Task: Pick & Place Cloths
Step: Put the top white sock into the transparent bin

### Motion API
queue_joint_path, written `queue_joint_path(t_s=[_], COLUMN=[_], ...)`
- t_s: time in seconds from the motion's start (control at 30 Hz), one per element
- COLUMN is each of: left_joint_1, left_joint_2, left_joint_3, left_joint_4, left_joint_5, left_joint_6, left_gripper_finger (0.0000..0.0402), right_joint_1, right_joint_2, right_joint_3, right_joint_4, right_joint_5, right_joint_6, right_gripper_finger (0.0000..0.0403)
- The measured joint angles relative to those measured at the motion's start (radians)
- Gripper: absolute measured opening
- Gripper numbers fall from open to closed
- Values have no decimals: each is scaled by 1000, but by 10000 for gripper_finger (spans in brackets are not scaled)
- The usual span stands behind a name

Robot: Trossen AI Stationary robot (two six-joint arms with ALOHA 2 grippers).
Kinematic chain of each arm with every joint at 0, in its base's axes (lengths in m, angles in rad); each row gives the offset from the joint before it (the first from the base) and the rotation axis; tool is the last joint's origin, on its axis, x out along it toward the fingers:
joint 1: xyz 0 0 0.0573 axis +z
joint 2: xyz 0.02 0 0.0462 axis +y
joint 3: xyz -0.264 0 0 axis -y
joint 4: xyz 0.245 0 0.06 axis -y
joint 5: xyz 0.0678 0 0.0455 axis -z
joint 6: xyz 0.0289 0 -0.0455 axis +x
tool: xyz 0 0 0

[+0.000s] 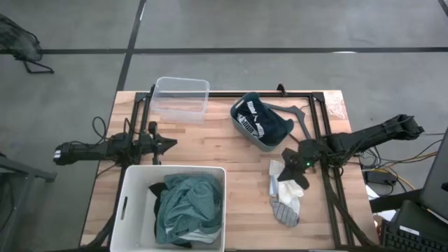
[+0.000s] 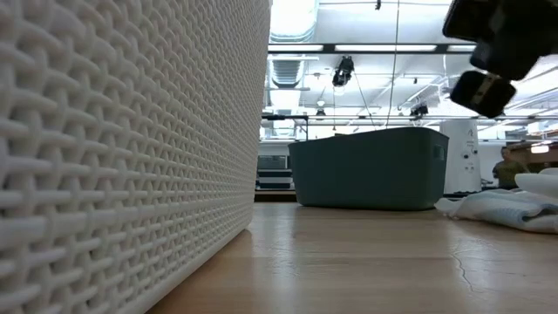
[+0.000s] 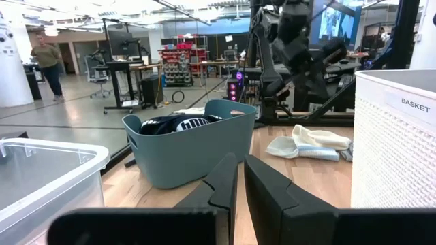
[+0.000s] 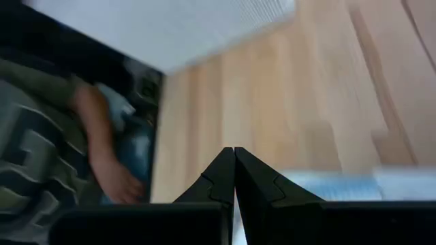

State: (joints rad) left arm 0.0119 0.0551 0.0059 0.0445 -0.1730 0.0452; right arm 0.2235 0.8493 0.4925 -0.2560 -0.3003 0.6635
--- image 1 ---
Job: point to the black aluminium rig frame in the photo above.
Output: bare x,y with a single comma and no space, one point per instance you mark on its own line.
227,94

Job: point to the black power adapter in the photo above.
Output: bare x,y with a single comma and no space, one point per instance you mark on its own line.
379,178

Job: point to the black monitor base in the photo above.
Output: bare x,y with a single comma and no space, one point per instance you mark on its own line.
416,217

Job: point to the black keyboard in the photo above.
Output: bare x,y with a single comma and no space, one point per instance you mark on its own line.
402,241

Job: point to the clear plastic wrap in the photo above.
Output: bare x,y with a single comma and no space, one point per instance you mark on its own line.
336,105

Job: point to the white cloth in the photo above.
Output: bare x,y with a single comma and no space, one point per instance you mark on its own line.
288,192

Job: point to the grey striped sock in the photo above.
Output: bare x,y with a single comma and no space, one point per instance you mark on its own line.
283,213

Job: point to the clear plastic storage bin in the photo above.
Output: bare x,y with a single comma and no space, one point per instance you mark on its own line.
180,101

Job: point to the black mesh chair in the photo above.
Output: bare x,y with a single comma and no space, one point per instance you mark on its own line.
17,42

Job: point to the grey metal stand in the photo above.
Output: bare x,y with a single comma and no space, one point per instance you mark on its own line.
21,171

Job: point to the black garment with white print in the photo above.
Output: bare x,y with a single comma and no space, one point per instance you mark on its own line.
269,126

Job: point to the dark grey clothes hanger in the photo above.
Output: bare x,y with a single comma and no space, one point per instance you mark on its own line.
294,110

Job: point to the grey monitor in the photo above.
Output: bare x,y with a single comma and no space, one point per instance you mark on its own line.
437,182

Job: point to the white woven plastic basket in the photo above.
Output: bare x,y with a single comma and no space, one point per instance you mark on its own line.
136,196

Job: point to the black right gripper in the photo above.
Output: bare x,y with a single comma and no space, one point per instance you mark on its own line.
309,152

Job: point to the grey-teal plastic bin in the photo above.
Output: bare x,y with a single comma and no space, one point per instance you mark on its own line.
245,134

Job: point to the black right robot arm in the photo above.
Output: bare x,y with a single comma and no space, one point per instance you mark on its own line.
367,134

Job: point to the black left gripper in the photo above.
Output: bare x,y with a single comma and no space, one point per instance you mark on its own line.
154,144

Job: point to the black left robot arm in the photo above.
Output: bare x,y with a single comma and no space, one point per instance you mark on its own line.
91,150

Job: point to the light dotted small cloth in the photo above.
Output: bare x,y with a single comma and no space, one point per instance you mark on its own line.
274,168

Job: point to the teal flower-patterned cloth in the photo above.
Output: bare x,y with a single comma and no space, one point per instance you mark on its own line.
189,206

